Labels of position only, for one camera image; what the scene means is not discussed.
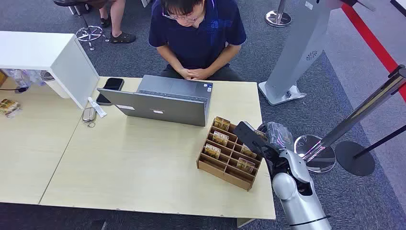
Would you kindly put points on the person's left hand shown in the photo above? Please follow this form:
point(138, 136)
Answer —
point(200, 74)

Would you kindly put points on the person's right hand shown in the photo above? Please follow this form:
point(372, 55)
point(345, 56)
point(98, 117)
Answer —
point(185, 74)

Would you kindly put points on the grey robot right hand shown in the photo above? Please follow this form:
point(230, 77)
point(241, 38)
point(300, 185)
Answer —
point(279, 136)

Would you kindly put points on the person's left forearm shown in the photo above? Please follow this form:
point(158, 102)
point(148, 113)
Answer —
point(223, 60)

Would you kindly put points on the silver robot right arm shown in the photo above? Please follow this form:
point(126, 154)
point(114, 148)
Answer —
point(298, 200)

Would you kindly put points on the person's right forearm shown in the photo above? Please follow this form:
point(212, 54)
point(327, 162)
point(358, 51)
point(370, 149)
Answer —
point(169, 60)

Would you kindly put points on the wooden card holder box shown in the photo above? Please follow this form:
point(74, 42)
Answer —
point(226, 173)

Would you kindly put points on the person on stool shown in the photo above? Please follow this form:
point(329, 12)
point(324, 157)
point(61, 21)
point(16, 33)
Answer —
point(117, 19)

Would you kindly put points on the grey laptop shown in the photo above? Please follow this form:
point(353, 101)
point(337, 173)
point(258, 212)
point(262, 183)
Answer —
point(158, 108)

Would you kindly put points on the black smartphone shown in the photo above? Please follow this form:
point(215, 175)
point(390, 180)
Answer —
point(113, 84)

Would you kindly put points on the pale table leg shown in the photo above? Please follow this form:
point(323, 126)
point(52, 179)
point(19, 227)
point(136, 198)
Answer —
point(244, 222)

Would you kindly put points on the white tube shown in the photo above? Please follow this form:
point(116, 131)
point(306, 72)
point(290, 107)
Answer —
point(96, 107)

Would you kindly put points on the black stool with chrome base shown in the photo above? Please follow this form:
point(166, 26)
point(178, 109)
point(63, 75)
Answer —
point(89, 32)

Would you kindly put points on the red barrier belt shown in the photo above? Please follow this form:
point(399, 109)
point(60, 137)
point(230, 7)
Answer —
point(371, 41)

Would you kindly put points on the grey round lid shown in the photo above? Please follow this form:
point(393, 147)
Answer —
point(47, 76)

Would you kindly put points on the clear plastic bottle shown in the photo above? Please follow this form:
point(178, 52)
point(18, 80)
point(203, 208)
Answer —
point(21, 78)
point(38, 77)

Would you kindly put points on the white shelf box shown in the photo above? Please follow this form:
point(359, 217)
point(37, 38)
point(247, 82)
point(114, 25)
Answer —
point(35, 49)

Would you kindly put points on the white board corner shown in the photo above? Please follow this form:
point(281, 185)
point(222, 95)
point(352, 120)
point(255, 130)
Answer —
point(400, 6)

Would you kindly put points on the gold snack packet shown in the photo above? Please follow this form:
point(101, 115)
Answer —
point(9, 107)

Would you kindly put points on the brown wooden box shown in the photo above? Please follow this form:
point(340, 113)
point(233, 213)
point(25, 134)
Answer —
point(2, 78)

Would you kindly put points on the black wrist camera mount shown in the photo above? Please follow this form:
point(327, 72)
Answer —
point(249, 136)

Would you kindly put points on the black stanchion post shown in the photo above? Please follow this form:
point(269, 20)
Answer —
point(353, 158)

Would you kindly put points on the large chrome stanchion post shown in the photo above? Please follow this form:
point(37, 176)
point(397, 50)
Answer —
point(358, 116)

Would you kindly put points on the small chrome stanchion post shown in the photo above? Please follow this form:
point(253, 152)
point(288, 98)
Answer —
point(278, 17)

